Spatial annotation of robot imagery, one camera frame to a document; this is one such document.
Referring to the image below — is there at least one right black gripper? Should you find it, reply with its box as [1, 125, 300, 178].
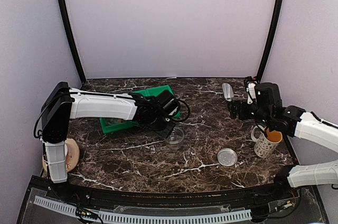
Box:
[228, 99, 272, 127]

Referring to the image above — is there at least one metal scoop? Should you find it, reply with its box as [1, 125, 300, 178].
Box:
[222, 83, 234, 102]

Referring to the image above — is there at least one clear plastic container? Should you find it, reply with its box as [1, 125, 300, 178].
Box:
[165, 127, 184, 148]

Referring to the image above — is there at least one green three-compartment bin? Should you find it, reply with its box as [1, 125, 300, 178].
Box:
[99, 85, 181, 135]

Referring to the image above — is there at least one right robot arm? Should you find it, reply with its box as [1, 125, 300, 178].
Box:
[222, 80, 337, 200]

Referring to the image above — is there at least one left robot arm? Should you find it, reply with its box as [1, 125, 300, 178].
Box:
[33, 82, 181, 201]

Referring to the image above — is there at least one patterned mug yellow inside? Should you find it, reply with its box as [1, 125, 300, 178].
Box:
[250, 125, 283, 158]

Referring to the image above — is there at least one clear plastic lid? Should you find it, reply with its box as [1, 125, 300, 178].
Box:
[217, 148, 238, 167]

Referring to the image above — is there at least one wooden slice coaster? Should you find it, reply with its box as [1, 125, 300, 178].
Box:
[42, 137, 80, 173]

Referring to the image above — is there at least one white slotted cable duct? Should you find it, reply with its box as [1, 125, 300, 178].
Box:
[33, 196, 252, 223]

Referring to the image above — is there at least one black front rail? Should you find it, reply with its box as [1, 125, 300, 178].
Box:
[24, 175, 301, 210]

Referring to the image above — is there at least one right black frame post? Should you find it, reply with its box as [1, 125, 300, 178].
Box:
[256, 0, 283, 81]

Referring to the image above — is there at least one black frame post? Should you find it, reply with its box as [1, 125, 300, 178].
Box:
[256, 0, 283, 81]
[58, 0, 87, 84]

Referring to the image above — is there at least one left black frame post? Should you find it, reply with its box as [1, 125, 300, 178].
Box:
[58, 0, 87, 84]

